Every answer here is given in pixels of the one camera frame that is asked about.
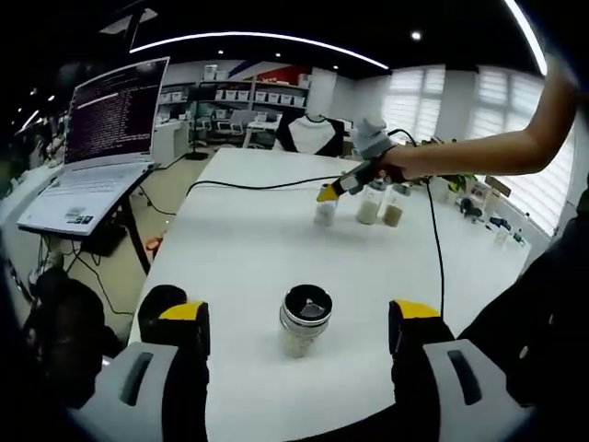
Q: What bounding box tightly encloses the person's dark clothing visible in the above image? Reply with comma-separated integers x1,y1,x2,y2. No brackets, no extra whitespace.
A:
458,183,589,412

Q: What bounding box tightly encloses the ceiling air conditioner unit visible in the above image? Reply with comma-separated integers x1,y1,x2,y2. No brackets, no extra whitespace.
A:
99,7,156,37

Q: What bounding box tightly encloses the tall seasoning bottle beige powder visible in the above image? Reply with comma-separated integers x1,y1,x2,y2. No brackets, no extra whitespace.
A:
356,182,383,226

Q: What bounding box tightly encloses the shelf with white bins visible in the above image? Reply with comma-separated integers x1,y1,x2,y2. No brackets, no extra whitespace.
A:
158,64,314,116

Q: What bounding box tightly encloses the black chair back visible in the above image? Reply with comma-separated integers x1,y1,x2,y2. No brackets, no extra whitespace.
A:
137,284,189,344

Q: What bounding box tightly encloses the small seasoning bottle white powder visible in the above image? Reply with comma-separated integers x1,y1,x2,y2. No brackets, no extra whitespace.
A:
313,183,338,227

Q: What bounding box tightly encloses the wooden sign board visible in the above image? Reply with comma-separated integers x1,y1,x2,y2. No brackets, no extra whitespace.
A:
483,175,513,198

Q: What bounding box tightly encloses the person's right hand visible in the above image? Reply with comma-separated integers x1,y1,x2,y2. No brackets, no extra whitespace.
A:
367,145,418,181

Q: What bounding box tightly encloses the black and white shirt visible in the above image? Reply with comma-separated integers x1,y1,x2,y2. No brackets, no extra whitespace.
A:
275,114,353,158

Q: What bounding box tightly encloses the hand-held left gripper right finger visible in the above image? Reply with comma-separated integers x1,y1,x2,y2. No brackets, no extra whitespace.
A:
389,299,537,442

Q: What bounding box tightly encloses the grey plush toy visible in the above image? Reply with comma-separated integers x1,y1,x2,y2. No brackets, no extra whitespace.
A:
458,196,485,223

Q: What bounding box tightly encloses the small seasoning bottle beige powder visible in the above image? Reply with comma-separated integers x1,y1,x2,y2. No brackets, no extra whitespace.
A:
279,284,334,361

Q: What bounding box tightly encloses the green potted plant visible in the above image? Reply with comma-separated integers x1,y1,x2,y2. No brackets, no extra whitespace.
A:
411,136,480,197

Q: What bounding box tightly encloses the tall seasoning bottle brown powder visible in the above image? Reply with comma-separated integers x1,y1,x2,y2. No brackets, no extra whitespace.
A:
383,183,407,228

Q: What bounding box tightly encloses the ceiling light strip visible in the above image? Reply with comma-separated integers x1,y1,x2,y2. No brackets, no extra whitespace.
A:
129,30,393,71
502,0,549,78

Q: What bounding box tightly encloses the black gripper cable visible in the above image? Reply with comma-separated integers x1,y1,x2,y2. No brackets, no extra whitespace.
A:
388,128,446,320

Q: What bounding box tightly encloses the window with white blinds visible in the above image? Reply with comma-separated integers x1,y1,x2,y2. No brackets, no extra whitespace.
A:
380,64,577,234

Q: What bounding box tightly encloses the white laptop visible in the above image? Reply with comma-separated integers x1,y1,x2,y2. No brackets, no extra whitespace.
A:
16,55,171,238

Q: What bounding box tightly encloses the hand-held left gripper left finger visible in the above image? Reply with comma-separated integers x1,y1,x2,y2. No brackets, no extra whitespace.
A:
68,299,212,442

